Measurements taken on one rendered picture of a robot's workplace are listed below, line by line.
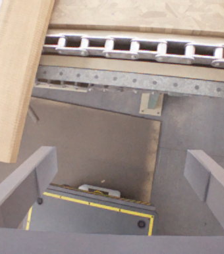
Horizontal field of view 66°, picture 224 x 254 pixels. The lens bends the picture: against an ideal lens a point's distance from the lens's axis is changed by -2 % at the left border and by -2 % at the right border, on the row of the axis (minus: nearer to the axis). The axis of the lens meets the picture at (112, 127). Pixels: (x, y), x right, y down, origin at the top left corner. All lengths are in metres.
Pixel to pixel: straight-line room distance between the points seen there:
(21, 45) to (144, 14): 0.33
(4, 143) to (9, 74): 0.18
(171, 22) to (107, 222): 0.88
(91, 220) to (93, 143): 0.53
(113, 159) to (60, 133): 0.44
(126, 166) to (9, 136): 0.90
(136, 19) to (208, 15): 0.18
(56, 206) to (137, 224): 0.43
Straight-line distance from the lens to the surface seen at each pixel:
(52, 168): 0.17
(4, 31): 0.60
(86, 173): 1.30
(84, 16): 0.58
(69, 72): 0.51
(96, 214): 0.99
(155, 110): 1.28
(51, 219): 1.09
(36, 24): 0.56
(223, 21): 0.56
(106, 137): 1.26
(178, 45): 0.50
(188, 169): 0.17
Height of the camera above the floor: 1.24
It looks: 78 degrees down
